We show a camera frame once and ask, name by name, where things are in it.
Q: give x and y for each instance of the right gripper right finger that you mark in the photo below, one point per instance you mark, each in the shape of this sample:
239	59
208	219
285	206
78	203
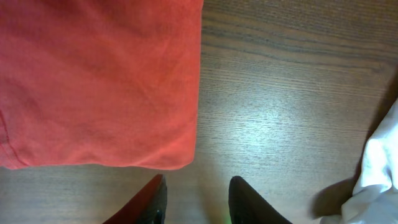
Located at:
247	206

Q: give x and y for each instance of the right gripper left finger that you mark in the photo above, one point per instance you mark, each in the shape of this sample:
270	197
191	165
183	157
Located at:
148	206

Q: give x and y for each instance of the orange t-shirt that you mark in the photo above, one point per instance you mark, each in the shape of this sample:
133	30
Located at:
99	82

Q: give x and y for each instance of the white t-shirt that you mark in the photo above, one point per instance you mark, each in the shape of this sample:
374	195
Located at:
374	198

